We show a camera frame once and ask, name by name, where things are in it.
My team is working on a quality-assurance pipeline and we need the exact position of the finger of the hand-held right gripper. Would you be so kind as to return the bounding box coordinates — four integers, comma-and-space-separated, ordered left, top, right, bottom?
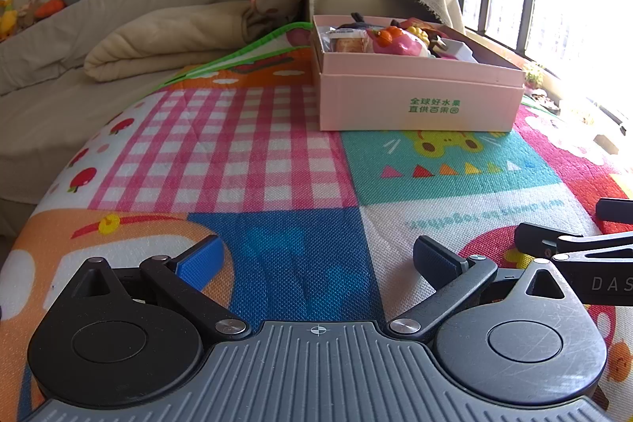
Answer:
595, 198, 633, 223
514, 223, 633, 257

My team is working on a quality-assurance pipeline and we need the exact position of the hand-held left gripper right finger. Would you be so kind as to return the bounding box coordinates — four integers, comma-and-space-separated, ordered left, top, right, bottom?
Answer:
387, 235, 575, 342

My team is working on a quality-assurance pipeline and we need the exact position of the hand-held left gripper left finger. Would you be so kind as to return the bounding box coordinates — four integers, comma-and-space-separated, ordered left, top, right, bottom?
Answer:
73, 235, 252, 340

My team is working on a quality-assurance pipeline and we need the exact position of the pink cardboard box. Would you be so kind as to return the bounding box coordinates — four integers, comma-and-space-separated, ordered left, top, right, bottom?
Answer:
311, 14, 526, 132

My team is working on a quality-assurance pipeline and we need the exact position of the small white box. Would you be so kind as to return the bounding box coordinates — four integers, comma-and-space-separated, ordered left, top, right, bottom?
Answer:
434, 39, 478, 63

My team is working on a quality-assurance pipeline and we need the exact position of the pink plastic toy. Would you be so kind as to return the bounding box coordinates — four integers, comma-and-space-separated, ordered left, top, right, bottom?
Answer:
371, 28, 432, 57

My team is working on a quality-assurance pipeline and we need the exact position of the yellow spiky ball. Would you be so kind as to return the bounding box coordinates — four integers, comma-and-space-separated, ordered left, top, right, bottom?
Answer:
404, 23, 432, 45

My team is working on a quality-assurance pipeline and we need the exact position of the orange snack packet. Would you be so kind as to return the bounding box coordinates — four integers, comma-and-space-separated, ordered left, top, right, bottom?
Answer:
320, 29, 371, 55

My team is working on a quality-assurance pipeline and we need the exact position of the dark grey plush toy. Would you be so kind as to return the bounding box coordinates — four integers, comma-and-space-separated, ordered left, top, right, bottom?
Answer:
338, 12, 381, 30

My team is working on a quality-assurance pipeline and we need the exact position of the colourful play mat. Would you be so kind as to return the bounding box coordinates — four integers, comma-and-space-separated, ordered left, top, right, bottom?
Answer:
0, 23, 633, 422

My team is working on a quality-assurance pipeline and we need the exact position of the small potted plant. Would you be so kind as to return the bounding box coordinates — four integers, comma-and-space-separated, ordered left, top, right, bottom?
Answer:
523, 61, 546, 90

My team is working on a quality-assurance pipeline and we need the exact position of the folded beige blanket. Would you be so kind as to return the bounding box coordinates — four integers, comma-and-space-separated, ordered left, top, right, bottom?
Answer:
83, 1, 279, 83

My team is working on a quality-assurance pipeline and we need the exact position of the orange plush toy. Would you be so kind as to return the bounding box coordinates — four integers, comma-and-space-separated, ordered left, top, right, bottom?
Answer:
34, 0, 66, 19

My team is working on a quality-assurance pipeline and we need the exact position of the yellow plush toy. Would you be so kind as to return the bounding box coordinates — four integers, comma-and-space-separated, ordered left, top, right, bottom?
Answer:
0, 0, 17, 41

